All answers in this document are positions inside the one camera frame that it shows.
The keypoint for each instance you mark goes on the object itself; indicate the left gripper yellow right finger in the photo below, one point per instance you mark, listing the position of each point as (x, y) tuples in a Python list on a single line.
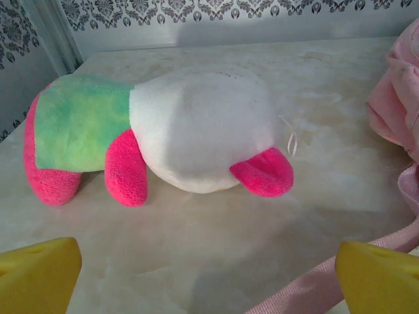
[(383, 281)]

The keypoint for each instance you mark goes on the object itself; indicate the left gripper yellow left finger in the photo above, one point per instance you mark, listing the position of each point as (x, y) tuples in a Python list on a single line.
[(36, 278)]

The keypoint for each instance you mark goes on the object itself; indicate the pink school backpack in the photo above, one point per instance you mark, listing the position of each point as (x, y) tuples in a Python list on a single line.
[(393, 98)]

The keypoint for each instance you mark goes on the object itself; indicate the white green pink plush toy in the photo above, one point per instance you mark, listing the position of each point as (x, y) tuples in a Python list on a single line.
[(196, 131)]

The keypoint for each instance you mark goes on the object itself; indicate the aluminium corner post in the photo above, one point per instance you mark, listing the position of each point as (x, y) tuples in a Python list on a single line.
[(59, 32)]

